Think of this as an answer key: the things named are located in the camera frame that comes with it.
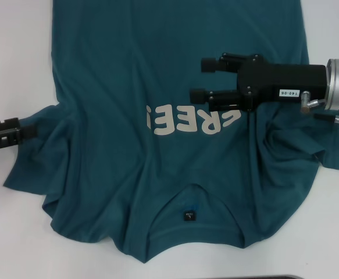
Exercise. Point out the teal T-shirt with FREE print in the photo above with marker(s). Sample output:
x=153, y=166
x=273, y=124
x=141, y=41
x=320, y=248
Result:
x=157, y=72

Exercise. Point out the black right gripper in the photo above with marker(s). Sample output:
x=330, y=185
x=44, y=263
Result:
x=282, y=81

